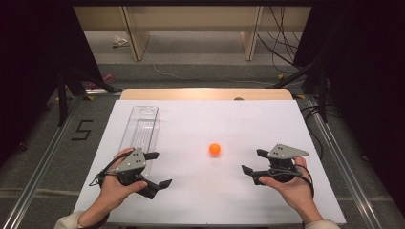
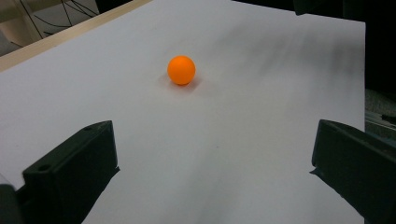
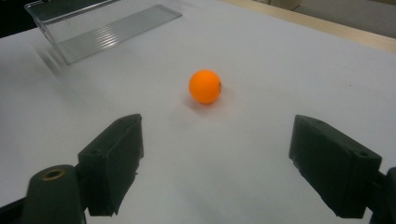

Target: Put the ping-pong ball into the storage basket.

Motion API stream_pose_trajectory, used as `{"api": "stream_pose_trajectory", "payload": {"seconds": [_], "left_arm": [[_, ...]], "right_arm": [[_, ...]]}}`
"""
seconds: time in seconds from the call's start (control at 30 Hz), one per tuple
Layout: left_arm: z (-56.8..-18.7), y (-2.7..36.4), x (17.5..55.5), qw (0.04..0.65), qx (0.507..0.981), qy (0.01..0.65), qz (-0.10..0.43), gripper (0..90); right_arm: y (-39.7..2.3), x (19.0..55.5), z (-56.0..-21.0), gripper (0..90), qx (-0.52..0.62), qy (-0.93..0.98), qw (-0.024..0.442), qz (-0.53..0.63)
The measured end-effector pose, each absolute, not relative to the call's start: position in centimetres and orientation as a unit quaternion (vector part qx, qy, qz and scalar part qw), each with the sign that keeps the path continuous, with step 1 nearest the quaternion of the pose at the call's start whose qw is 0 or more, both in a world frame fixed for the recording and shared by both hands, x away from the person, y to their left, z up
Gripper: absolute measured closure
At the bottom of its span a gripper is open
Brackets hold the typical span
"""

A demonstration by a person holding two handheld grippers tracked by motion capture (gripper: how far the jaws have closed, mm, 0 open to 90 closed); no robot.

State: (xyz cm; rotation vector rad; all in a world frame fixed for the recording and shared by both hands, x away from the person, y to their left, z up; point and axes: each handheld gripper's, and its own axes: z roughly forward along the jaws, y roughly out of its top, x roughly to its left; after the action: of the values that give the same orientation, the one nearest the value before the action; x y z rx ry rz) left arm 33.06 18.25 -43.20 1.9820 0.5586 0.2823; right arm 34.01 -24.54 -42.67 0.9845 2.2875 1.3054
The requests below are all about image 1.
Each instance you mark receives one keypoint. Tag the dark curtain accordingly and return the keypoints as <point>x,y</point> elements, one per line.
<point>35,63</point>
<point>369,79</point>

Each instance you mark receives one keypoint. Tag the clear plastic tray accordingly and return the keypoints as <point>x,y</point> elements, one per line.
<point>141,133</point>

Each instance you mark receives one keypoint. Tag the crumpled white paper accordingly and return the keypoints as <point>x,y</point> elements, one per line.
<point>119,41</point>

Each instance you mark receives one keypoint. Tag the black tape floor mark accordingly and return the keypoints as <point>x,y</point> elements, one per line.
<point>82,130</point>

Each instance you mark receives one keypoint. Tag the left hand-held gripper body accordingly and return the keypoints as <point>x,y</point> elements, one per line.
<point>133,160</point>

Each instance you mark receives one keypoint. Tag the person's right hand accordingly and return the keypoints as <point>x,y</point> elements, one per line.
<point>296,191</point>

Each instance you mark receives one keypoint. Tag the person's left hand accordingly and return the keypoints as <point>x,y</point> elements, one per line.
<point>111,191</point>

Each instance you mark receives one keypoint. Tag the small pink item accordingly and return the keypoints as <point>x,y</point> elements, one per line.
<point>109,78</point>

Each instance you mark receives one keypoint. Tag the metal floor rail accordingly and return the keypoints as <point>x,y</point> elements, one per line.
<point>35,178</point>
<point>344,165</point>

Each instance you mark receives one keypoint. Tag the light wooden shelf unit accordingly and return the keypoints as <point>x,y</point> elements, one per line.
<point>191,19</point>

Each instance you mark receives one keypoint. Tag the orange ball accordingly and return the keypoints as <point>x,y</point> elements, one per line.
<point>215,149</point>

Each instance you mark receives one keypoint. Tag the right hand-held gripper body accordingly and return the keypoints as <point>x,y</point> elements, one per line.
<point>283,163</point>

